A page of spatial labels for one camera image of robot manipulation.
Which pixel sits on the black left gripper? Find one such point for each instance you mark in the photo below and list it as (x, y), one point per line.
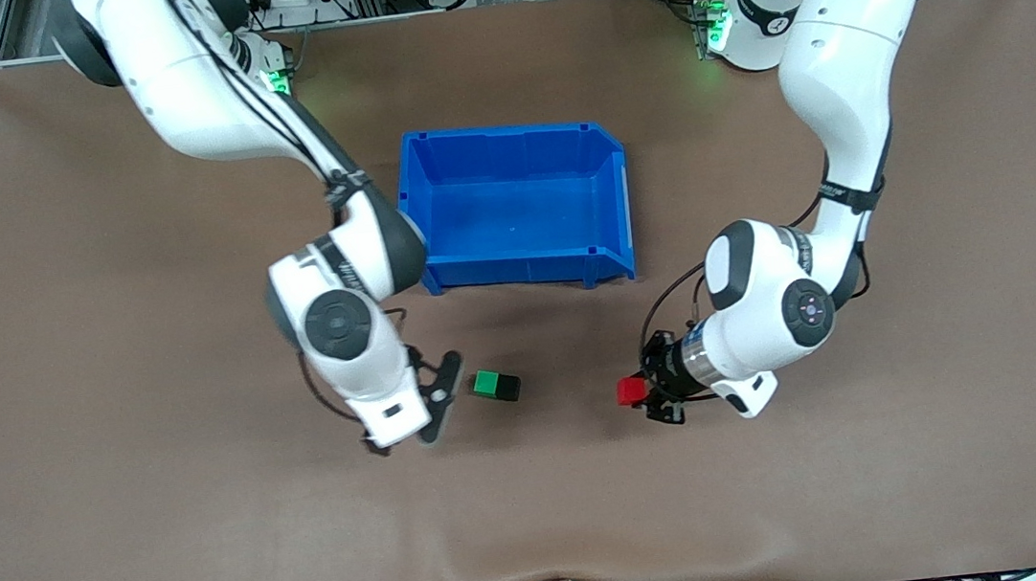
(663, 372)

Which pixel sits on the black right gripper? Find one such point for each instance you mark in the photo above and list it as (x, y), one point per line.
(373, 446)

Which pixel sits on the red cube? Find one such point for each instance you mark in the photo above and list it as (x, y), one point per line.
(631, 390)

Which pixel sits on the green cube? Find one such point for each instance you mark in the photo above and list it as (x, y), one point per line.
(486, 384)

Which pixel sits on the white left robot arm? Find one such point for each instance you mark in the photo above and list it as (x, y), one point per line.
(840, 55)

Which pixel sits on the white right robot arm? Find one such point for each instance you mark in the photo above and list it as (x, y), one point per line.
(188, 84)

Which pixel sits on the black cube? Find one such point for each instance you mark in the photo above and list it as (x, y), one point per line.
(510, 388)

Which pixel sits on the brown table mat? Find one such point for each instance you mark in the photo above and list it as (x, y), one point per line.
(216, 534)

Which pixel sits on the blue plastic storage bin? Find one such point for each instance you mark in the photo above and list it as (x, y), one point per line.
(519, 204)

